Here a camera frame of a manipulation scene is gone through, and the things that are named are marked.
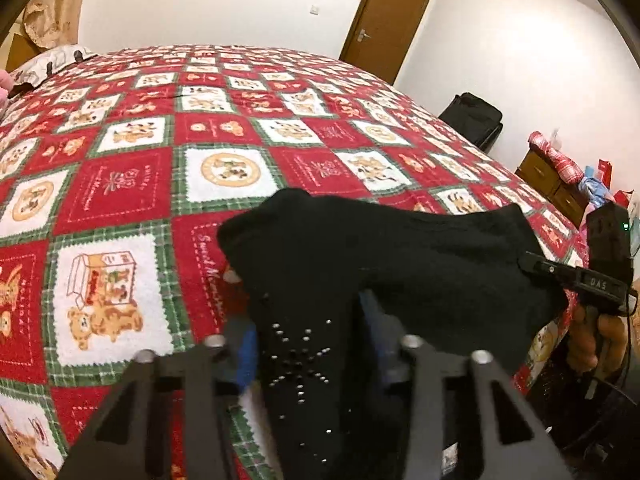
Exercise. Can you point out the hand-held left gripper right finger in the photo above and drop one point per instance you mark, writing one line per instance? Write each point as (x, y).
(382, 355)

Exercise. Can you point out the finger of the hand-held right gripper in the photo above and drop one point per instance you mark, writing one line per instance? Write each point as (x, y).
(547, 268)

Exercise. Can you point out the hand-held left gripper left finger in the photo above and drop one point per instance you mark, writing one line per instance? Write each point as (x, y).
(245, 360)

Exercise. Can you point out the black pants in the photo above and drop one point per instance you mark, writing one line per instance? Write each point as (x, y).
(400, 260)

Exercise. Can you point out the person's right hand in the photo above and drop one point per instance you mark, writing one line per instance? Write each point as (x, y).
(582, 345)

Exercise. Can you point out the blue cloth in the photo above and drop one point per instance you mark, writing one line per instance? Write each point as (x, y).
(595, 185)

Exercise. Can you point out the red paper bag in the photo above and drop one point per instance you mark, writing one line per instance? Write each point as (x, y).
(605, 172)

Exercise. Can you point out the wooden cabinet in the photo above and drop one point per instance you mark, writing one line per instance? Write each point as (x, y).
(545, 180)

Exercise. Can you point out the red plaid cloth roll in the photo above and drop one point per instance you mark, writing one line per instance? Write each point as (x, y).
(557, 157)

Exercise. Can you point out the black suitcase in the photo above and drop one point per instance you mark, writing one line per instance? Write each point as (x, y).
(472, 117)

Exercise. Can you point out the red checked printed blanket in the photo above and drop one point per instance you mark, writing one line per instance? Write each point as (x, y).
(125, 185)

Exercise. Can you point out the brown wooden door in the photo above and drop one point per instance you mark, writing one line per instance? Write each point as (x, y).
(385, 20)

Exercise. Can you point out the white patterned pillow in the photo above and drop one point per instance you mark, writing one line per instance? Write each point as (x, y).
(45, 62)

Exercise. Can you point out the pink cloth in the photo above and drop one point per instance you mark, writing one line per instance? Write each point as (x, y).
(3, 87)

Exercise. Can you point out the beige headboard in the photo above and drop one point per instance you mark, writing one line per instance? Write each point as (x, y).
(21, 52)

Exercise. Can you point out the patterned beige curtain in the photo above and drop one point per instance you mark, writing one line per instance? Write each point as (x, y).
(55, 5)

